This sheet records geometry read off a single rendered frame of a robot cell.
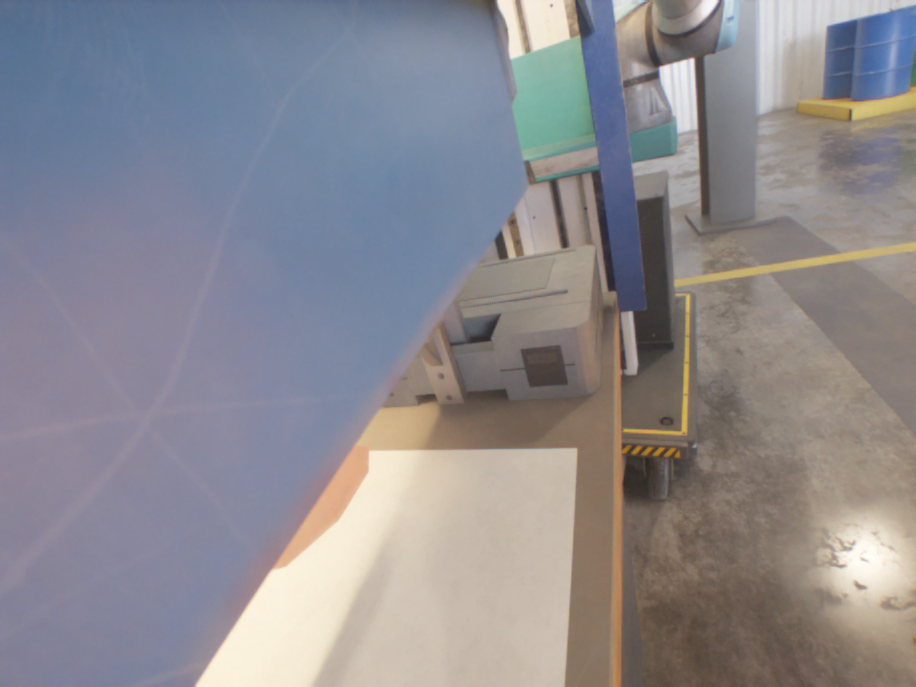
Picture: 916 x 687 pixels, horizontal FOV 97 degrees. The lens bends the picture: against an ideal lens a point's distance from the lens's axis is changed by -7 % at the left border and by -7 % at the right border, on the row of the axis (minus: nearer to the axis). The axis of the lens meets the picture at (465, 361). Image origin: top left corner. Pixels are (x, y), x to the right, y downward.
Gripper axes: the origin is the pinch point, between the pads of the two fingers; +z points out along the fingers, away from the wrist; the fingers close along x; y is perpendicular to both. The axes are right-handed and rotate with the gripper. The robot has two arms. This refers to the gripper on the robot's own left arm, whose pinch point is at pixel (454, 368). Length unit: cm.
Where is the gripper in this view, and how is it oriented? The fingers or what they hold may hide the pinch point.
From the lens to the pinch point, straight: 41.5
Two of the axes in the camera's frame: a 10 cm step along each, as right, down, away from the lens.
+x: -2.7, 5.5, -7.9
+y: -9.2, 0.9, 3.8
